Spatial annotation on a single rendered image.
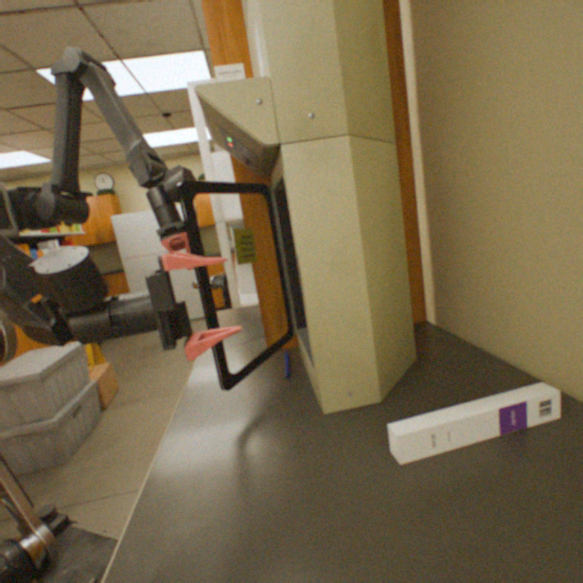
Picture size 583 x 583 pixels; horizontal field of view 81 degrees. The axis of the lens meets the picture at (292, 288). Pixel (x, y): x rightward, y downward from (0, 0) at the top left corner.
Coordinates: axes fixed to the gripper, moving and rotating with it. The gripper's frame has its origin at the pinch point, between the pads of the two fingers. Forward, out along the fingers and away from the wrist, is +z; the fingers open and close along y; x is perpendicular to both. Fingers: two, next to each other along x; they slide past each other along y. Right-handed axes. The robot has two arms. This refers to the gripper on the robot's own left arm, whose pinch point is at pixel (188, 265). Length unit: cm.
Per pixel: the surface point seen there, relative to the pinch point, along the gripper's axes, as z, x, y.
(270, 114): -10.0, -23.5, -33.9
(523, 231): 23, -62, -27
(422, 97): -18, -72, -4
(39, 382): 4, 123, 144
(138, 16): -177, -17, 118
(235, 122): -10.9, -18.2, -33.2
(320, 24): -19, -35, -37
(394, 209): 8.8, -43.4, -20.2
